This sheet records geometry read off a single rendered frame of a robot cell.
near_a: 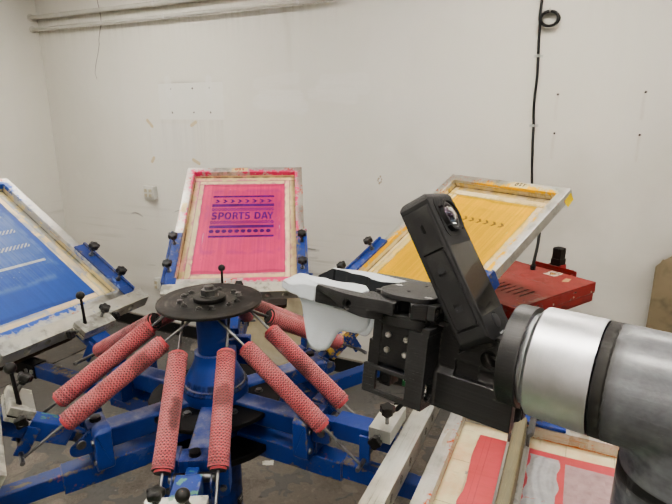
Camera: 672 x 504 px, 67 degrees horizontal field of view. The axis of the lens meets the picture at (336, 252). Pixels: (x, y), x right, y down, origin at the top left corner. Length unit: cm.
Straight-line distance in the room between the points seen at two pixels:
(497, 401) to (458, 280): 9
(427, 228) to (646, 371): 16
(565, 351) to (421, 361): 10
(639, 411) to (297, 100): 334
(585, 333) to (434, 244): 11
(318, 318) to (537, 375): 18
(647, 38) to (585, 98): 37
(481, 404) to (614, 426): 9
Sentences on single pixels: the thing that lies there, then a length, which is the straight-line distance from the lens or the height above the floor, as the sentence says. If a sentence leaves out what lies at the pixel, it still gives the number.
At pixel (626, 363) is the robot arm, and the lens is 34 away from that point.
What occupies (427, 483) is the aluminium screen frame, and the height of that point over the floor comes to 99.
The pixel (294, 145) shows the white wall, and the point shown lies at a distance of 358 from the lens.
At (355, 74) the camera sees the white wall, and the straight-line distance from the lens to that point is 338.
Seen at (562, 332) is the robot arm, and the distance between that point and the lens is 35.
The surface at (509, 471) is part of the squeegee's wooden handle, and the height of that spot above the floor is 106.
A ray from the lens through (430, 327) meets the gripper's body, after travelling 38.
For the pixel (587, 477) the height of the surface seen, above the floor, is 96.
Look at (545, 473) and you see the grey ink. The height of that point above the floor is 96.
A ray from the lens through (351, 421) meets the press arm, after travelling 142.
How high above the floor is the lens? 182
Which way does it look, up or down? 15 degrees down
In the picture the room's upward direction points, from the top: straight up
